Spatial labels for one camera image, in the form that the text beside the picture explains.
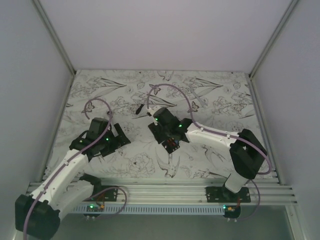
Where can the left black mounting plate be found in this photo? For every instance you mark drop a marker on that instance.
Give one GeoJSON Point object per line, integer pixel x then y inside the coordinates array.
{"type": "Point", "coordinates": [106, 194]}

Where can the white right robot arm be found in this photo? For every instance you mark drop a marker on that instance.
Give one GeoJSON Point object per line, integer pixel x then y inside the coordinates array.
{"type": "Point", "coordinates": [246, 152]}

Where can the aluminium frame post left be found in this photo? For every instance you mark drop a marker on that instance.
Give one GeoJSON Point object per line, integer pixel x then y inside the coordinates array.
{"type": "Point", "coordinates": [53, 34]}

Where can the controller board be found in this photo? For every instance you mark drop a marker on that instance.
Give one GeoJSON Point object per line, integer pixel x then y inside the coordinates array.
{"type": "Point", "coordinates": [93, 211]}
{"type": "Point", "coordinates": [232, 212]}

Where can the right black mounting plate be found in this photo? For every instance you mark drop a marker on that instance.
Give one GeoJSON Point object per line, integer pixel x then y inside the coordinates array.
{"type": "Point", "coordinates": [220, 194]}

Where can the right controller board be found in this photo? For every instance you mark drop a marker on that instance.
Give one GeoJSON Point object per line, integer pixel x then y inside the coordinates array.
{"type": "Point", "coordinates": [232, 212]}

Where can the left controller board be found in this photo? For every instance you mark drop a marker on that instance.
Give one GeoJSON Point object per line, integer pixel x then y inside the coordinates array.
{"type": "Point", "coordinates": [93, 211]}

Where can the black fuse box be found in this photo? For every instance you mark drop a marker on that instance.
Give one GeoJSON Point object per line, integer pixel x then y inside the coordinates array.
{"type": "Point", "coordinates": [168, 147]}

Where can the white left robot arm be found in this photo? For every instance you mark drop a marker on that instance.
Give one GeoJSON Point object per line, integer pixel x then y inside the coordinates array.
{"type": "Point", "coordinates": [40, 213]}

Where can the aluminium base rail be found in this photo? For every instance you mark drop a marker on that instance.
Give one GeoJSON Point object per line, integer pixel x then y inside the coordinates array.
{"type": "Point", "coordinates": [193, 191]}

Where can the aluminium frame post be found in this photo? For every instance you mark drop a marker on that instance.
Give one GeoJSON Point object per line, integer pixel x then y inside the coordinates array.
{"type": "Point", "coordinates": [53, 34]}
{"type": "Point", "coordinates": [275, 35]}

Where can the white slotted cable duct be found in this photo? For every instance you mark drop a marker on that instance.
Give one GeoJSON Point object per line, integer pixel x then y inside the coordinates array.
{"type": "Point", "coordinates": [156, 209]}

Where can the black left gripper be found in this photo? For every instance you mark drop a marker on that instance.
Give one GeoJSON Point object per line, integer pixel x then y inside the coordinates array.
{"type": "Point", "coordinates": [117, 141]}

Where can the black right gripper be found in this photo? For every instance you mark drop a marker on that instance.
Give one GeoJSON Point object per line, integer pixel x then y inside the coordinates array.
{"type": "Point", "coordinates": [154, 129]}

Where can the black mounting plate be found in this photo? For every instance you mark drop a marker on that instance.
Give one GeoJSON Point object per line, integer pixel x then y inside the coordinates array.
{"type": "Point", "coordinates": [220, 194]}
{"type": "Point", "coordinates": [106, 194]}

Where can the aluminium frame post right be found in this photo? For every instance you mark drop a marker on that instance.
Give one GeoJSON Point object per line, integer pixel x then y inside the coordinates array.
{"type": "Point", "coordinates": [275, 35]}

